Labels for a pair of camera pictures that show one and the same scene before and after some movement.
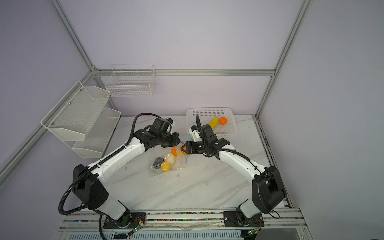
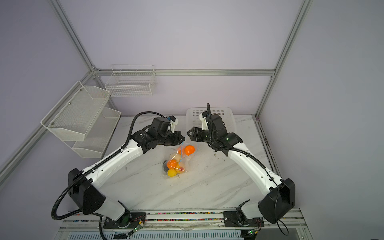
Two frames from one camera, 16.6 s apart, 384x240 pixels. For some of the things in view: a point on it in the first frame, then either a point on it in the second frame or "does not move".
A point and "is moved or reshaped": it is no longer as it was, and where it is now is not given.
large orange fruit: x=180 y=149 → x=172 y=163
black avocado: x=158 y=162 → x=165 y=167
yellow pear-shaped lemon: x=165 y=166 → x=171 y=173
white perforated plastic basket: x=222 y=120 does not move
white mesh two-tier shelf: x=80 y=119 does not move
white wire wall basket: x=131 y=80 does not move
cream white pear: x=170 y=158 → x=177 y=157
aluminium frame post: x=305 y=6 does not move
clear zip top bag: x=175 y=158 is moved or reshaped
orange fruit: x=173 y=150 is moved or reshaped
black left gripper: x=176 y=140 does not move
